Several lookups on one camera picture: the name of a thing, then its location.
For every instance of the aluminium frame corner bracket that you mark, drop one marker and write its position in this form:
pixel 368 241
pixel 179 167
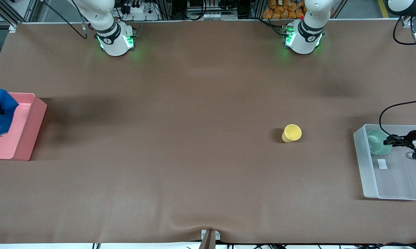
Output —
pixel 407 21
pixel 12 28

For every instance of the blue cloth with grey hem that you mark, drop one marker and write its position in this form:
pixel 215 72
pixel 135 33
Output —
pixel 7 103

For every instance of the white label sticker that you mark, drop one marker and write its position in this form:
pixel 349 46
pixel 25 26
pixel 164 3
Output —
pixel 382 164

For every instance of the clear plastic bin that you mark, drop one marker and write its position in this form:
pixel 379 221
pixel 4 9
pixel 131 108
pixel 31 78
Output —
pixel 391 180

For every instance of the metal table edge clamp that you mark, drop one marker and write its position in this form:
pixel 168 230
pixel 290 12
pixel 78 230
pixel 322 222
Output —
pixel 209 240

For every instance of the white power strip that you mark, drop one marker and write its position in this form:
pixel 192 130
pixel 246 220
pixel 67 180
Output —
pixel 149 15

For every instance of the yellow cup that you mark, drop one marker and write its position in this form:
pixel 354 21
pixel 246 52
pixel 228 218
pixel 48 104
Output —
pixel 292 133

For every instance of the mint green bowl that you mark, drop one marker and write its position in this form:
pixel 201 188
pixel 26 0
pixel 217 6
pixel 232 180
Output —
pixel 377 143

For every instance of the pink plastic bin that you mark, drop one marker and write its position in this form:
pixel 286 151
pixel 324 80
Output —
pixel 24 131

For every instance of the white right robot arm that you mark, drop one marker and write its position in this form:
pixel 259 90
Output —
pixel 114 41

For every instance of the brown table cover mat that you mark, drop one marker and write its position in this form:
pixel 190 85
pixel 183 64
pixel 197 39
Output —
pixel 194 138

